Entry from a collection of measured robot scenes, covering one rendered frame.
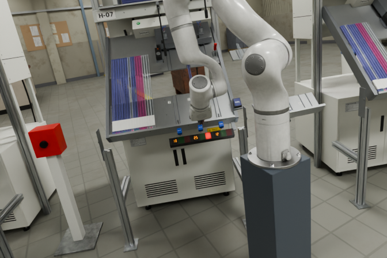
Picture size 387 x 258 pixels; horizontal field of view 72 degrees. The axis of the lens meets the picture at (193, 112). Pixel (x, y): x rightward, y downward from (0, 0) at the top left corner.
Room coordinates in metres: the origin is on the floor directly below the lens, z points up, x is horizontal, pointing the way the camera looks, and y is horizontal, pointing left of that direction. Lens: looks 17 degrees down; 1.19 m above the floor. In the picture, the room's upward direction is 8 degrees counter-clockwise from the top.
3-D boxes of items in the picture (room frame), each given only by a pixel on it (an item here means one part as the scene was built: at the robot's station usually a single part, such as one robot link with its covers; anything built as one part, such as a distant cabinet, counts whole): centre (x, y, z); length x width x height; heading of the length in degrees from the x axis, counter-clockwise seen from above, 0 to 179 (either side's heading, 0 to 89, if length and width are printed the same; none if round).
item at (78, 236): (1.45, 0.84, 0.39); 0.24 x 0.24 x 0.78; 3
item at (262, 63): (0.86, -0.25, 1.00); 0.19 x 0.12 x 0.24; 143
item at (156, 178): (1.95, 0.15, 0.31); 0.70 x 0.65 x 0.62; 93
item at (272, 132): (0.89, -0.27, 0.79); 0.19 x 0.19 x 0.18
